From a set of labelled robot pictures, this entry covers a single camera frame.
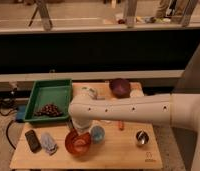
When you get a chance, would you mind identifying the black phone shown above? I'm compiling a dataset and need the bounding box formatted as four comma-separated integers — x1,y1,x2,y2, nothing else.
25,130,41,153

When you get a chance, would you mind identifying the green plastic tray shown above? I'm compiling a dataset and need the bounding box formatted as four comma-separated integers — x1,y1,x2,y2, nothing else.
24,79,72,124

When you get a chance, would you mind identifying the pile of brown nuts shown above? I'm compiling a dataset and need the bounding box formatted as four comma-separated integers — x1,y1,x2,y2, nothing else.
35,103,63,117

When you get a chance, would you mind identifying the blue box on floor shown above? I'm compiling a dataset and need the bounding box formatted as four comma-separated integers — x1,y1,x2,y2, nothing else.
15,105,26,123

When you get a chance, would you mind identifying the white cup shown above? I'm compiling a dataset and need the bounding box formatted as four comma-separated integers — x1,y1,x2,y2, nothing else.
130,89,144,97

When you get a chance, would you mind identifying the grey crumpled cloth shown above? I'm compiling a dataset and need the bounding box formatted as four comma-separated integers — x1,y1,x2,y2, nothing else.
40,132,58,155

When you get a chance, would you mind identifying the silver metal cup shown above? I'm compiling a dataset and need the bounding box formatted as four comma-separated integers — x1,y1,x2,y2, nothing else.
136,131,149,147

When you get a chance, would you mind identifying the blue round cup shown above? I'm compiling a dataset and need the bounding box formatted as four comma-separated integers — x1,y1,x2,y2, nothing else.
91,125,105,143

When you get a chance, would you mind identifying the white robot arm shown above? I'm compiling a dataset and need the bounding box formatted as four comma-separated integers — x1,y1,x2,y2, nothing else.
68,88,200,171

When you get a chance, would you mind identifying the red bowl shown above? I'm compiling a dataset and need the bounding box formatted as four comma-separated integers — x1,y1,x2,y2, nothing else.
65,129,91,156

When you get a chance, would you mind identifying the purple bowl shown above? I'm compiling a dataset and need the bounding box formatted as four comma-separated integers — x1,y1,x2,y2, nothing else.
109,78,131,98

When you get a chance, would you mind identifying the black cable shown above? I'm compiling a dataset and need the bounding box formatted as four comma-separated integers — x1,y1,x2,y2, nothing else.
0,89,18,150

